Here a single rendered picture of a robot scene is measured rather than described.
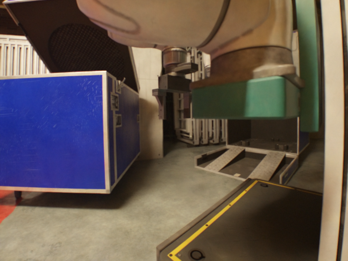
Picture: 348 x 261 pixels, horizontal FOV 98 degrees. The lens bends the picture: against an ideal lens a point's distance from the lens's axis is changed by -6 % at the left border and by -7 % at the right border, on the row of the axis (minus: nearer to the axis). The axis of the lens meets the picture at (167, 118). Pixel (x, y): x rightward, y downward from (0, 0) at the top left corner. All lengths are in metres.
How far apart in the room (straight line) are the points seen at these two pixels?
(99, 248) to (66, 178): 0.50
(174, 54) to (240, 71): 0.35
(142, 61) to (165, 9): 2.34
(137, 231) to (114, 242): 0.14
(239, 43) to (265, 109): 0.12
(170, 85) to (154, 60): 2.09
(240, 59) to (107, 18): 0.22
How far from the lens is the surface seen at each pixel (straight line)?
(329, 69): 0.42
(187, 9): 0.27
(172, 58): 0.60
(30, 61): 3.74
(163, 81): 0.57
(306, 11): 0.46
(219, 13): 0.30
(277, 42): 0.33
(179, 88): 0.60
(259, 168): 2.07
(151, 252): 1.01
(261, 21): 0.33
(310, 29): 0.45
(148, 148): 2.53
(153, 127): 2.50
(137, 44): 0.61
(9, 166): 1.56
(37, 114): 1.36
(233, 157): 2.32
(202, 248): 0.54
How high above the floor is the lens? 0.67
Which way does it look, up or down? 1 degrees down
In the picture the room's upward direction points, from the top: 1 degrees counter-clockwise
